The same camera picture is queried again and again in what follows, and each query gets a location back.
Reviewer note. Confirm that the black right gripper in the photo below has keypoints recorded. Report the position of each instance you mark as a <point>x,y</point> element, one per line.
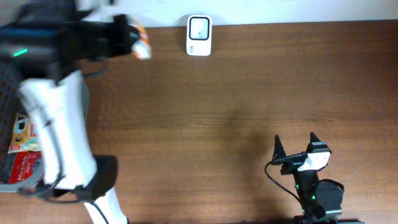
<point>291,162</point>

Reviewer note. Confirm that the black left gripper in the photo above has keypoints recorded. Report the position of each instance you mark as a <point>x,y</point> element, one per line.
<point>114,42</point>

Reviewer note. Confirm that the orange tissue pack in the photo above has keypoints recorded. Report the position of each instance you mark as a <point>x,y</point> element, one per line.
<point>141,47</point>

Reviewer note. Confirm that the beige snack bag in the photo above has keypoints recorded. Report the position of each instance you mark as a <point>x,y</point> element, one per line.
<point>24,135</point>

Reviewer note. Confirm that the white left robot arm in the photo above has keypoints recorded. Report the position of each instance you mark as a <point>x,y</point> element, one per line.
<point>40,50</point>

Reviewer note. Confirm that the white barcode scanner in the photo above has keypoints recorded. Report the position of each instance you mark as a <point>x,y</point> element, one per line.
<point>199,35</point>

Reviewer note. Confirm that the grey plastic mesh basket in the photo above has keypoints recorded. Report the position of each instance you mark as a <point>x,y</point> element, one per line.
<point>7,93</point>

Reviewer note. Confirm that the red snack package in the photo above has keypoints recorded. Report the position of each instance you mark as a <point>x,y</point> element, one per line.
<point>25,164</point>

